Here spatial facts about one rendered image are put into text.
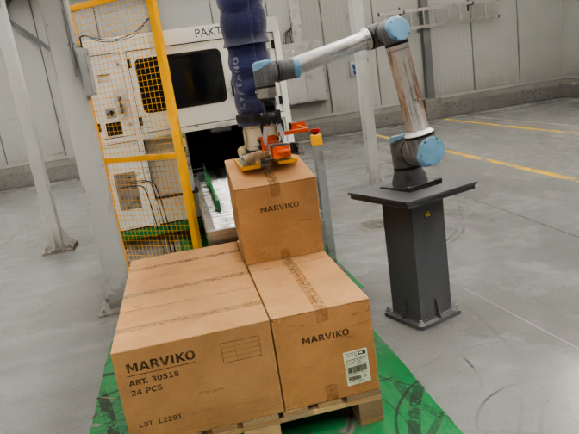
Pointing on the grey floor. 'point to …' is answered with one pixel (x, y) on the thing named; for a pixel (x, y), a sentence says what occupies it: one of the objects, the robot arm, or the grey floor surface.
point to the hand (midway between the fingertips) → (274, 142)
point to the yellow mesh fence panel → (167, 131)
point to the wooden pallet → (367, 415)
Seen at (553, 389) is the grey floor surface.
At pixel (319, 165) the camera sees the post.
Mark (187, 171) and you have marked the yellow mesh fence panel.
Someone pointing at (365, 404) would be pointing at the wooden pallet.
